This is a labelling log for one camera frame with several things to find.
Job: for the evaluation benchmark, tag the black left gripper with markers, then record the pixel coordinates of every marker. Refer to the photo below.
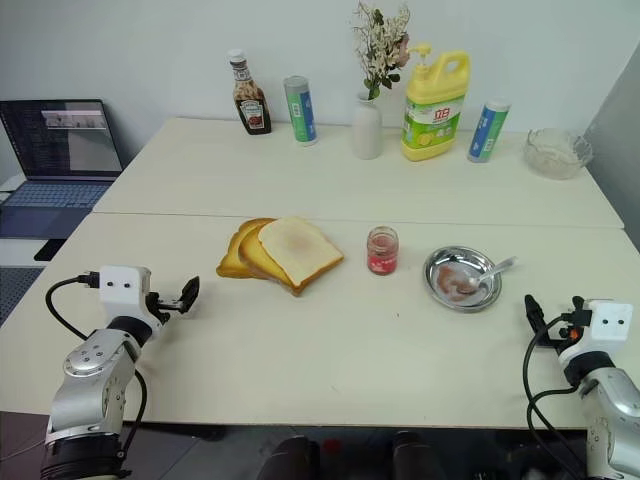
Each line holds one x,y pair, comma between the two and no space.
161,305

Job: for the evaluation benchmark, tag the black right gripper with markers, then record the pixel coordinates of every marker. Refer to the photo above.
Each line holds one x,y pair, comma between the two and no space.
570,336

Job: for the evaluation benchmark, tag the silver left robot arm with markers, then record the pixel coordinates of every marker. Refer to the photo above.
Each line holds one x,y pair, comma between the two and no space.
95,360

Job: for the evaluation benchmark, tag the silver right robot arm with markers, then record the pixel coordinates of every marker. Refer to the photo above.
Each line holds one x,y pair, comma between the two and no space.
615,400

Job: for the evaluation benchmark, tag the pale white bread slice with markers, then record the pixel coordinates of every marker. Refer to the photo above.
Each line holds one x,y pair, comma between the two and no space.
300,255

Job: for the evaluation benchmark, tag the red jam glass jar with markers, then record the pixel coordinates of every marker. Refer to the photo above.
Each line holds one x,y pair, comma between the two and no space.
382,255

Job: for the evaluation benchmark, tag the golden toast slice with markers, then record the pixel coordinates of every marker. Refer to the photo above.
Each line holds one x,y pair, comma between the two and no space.
248,250
227,265

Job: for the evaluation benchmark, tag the steel spoon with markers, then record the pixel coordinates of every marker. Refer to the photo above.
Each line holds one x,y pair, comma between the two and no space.
495,269

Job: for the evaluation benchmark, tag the round steel plate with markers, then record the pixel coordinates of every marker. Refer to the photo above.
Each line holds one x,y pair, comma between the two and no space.
440,260

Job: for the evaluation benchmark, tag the black flat stand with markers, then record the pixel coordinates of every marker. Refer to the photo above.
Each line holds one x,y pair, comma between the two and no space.
49,250

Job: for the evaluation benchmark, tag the clear glass bowl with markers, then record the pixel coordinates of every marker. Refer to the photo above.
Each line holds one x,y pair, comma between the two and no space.
555,155

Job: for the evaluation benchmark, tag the grey partition panel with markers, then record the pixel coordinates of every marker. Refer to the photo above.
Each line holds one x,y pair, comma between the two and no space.
620,150

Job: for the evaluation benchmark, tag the blue green labelled canister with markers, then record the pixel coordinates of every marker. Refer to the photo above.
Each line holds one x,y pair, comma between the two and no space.
487,132
301,115

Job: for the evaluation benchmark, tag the dark rounded shape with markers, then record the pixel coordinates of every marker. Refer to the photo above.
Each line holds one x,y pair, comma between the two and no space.
295,457
415,455

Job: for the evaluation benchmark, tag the brown ketchup bottle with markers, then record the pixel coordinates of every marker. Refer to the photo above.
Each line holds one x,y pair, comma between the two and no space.
252,110

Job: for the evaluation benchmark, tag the open dark laptop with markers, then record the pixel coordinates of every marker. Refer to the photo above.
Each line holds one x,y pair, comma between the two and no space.
60,145

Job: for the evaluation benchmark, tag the yellow detergent pump bottle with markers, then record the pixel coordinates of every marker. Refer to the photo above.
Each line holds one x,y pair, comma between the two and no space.
430,125

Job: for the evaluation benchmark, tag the white ceramic vase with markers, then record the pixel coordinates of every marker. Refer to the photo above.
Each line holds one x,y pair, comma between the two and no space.
367,130

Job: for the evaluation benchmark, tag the dried flower bouquet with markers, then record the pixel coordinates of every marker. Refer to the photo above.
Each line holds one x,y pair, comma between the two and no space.
375,50

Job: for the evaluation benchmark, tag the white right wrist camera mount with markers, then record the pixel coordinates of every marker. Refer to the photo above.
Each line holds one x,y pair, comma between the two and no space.
607,325

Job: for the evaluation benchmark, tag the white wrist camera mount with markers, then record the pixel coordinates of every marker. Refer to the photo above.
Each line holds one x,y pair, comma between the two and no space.
120,292
607,325

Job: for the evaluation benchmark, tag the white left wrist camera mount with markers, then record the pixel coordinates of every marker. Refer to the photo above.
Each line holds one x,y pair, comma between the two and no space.
120,292

